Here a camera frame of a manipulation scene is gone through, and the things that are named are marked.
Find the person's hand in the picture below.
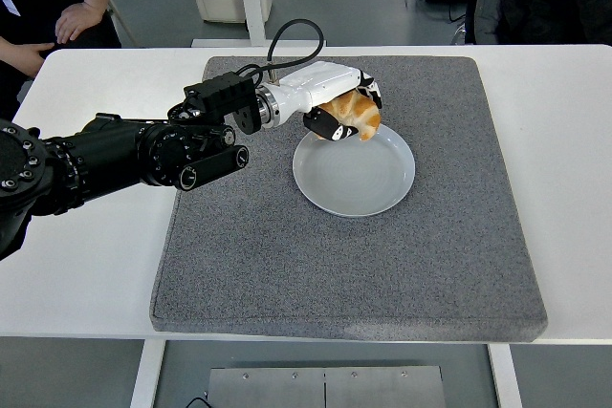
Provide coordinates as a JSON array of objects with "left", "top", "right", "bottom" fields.
[
  {"left": 0, "top": 39, "right": 55, "bottom": 78},
  {"left": 55, "top": 0, "right": 105, "bottom": 44}
]

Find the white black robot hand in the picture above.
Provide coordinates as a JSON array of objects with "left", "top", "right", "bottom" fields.
[{"left": 265, "top": 61, "right": 383, "bottom": 142}]

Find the croissant bread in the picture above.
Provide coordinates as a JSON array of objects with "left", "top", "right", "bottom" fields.
[{"left": 318, "top": 91, "right": 383, "bottom": 142}]

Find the grey round plate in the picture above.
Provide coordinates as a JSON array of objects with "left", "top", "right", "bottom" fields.
[{"left": 292, "top": 124, "right": 416, "bottom": 218}]

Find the grey metal plate with screws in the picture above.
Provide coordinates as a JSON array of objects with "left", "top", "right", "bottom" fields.
[{"left": 208, "top": 365, "right": 447, "bottom": 408}]

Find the grey speckled mat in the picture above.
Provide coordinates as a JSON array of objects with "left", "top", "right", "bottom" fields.
[{"left": 150, "top": 55, "right": 548, "bottom": 343}]

